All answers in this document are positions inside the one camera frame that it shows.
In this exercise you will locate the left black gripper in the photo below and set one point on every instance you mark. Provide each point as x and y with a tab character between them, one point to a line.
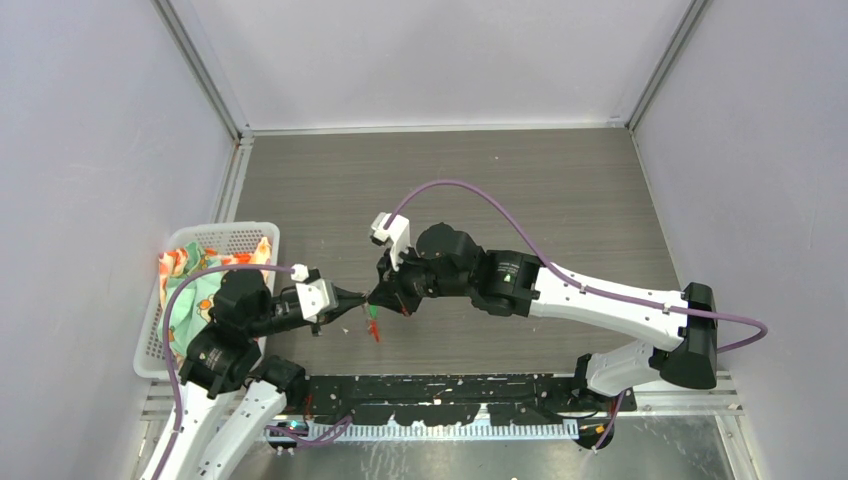
347	299

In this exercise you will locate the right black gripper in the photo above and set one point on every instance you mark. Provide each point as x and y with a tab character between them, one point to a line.
391	288

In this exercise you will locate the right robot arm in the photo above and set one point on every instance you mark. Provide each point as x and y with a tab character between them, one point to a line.
673	337

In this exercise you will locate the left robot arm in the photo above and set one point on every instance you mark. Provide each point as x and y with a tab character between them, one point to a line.
225	392

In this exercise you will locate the colourful patterned cloth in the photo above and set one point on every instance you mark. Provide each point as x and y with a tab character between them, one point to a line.
191	310

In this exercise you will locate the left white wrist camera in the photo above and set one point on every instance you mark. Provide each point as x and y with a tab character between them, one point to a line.
313	293

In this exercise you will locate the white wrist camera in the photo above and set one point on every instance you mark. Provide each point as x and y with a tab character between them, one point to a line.
392	232
313	293

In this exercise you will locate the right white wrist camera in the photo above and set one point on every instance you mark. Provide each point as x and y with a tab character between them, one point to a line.
392	232

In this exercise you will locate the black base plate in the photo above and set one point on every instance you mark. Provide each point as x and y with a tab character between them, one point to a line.
446	400

